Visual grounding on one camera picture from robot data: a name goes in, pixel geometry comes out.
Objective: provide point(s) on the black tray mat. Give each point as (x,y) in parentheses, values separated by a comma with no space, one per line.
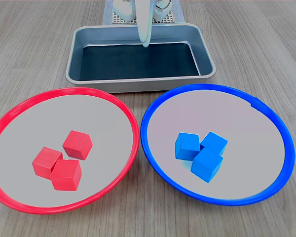
(138,61)

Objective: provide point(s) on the red-rimmed white plate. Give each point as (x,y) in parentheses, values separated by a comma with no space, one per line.
(64,118)

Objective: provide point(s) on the blue-rimmed white plate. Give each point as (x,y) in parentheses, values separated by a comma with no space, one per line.
(249,160)

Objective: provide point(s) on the blue wooden cube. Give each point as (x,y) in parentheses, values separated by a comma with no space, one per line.
(215,143)
(206,165)
(186,146)

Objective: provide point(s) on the pale perforated base plate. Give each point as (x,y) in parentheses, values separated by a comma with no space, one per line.
(169,19)

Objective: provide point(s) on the steel tray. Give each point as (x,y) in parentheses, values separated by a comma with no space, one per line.
(75,49)

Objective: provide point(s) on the red wooden cube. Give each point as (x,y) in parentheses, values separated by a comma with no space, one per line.
(66,175)
(44,163)
(77,145)

